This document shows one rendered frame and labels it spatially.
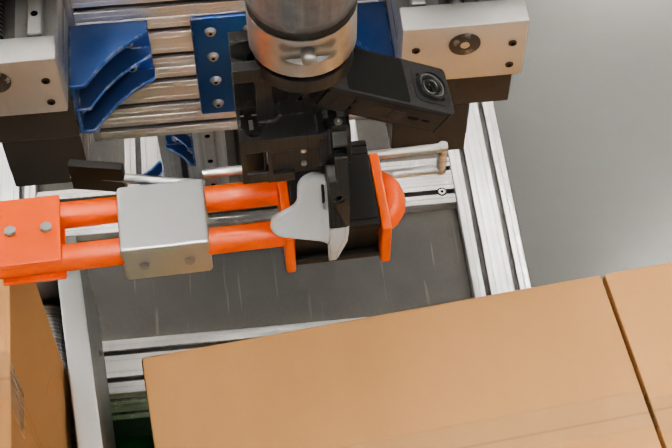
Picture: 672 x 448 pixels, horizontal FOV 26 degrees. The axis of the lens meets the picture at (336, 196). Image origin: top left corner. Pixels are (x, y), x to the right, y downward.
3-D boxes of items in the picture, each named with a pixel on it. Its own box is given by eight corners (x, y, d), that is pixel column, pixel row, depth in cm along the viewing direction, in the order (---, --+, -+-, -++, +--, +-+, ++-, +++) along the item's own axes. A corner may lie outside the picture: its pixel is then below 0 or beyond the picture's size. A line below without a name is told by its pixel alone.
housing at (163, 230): (126, 284, 116) (119, 255, 113) (122, 214, 120) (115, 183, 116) (213, 274, 117) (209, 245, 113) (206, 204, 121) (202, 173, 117)
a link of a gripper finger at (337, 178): (321, 205, 113) (315, 108, 108) (344, 203, 113) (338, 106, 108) (328, 240, 109) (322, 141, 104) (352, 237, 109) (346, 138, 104)
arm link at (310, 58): (349, -48, 99) (366, 43, 95) (348, -3, 103) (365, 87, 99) (239, -37, 99) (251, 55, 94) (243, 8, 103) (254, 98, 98)
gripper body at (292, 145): (234, 112, 112) (224, 7, 102) (345, 100, 113) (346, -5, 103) (244, 193, 108) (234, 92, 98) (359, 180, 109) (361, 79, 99)
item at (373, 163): (286, 273, 117) (284, 240, 112) (276, 197, 121) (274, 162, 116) (390, 261, 117) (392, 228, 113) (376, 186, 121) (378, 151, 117)
